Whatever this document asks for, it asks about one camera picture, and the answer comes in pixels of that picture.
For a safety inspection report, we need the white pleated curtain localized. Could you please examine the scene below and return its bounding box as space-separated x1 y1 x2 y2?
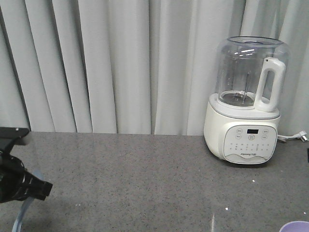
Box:
0 0 309 135

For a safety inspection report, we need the white blender power cord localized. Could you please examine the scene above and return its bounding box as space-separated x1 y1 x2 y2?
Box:
276 130 309 143

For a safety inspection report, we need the purple plastic bowl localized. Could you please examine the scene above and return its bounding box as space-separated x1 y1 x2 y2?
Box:
279 221 309 232

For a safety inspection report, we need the white blender with clear jar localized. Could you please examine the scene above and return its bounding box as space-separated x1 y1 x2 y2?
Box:
204 36 290 165

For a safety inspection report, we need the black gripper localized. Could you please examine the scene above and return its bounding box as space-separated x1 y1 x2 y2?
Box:
0 127 53 203

